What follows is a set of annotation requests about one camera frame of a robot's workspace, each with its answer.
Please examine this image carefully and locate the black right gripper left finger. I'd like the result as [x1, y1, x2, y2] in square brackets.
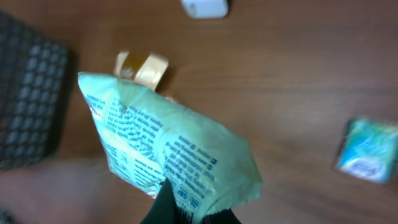
[140, 179, 187, 224]

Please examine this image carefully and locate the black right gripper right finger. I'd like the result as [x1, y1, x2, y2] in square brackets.
[202, 209, 241, 224]

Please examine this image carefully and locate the teal wet wipes pack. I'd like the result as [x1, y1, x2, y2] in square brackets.
[78, 72, 262, 223]

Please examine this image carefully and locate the brown Pantree mushroom bag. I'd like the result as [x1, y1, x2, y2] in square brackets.
[113, 51, 169, 90]

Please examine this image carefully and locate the teal Kleenex tissue pack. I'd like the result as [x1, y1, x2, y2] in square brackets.
[336, 118, 397, 184]

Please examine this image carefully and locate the white barcode scanner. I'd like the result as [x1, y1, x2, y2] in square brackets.
[180, 0, 229, 19]

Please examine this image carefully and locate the grey plastic mesh basket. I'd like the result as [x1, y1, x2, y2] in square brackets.
[1, 12, 76, 171]

